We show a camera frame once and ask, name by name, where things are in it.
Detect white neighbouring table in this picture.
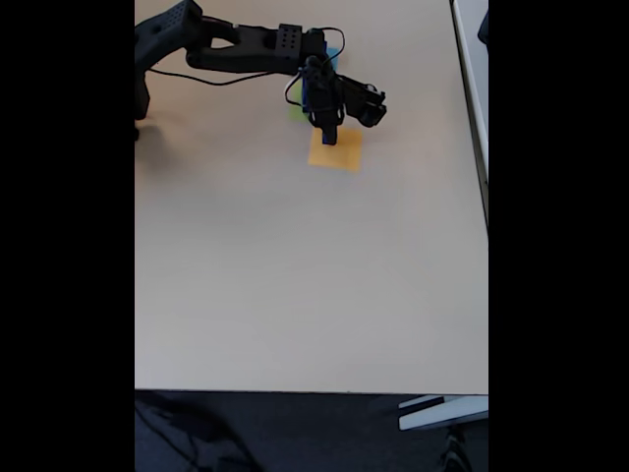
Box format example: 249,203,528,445
449,0,489,232

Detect green paper square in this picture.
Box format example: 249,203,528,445
287,81,315,124

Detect orange paper square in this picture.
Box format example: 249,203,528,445
308,125,366,173

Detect black camera box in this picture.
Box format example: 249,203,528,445
343,78,388,128

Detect white table foot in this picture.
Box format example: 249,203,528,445
397,394,489,432

